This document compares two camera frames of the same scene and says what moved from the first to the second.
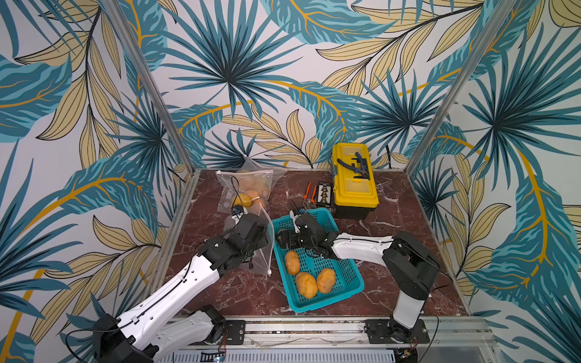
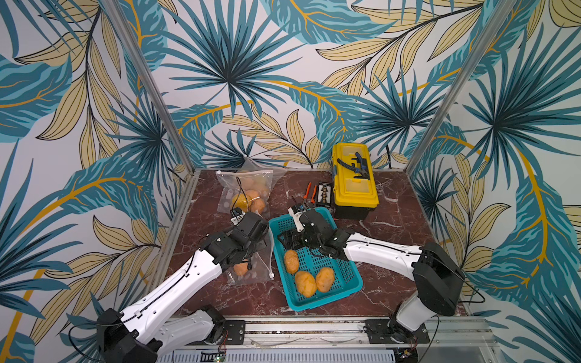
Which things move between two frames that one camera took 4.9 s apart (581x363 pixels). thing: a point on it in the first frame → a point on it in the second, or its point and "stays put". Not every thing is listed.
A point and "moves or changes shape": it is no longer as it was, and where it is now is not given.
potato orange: (253, 194) → (257, 204)
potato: (292, 262) stays put
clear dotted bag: (262, 263) moves or changes shape
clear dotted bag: (247, 189) stays put
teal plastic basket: (312, 282) stays put
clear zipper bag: (248, 165) stays put
